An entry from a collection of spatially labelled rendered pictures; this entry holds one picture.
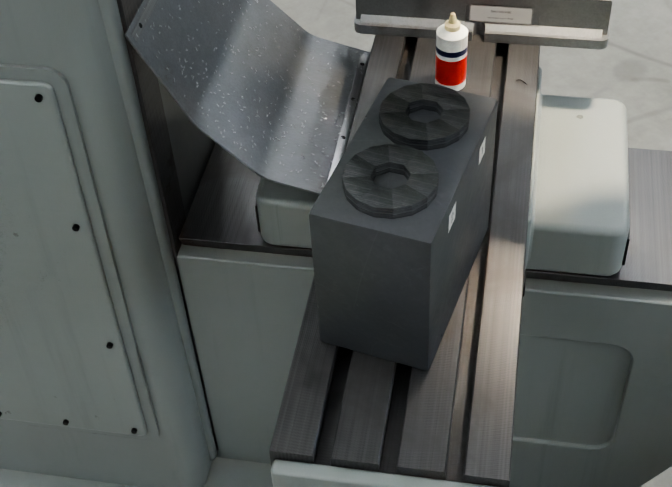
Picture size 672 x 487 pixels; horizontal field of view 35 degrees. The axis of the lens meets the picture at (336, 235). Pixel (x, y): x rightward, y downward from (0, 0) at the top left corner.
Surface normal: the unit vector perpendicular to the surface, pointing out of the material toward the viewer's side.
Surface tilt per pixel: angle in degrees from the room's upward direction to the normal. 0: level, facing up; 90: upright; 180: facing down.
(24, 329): 88
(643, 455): 90
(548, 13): 90
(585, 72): 0
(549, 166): 0
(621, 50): 0
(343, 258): 90
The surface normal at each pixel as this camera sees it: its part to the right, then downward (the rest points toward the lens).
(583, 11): -0.18, 0.70
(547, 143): -0.04, -0.70
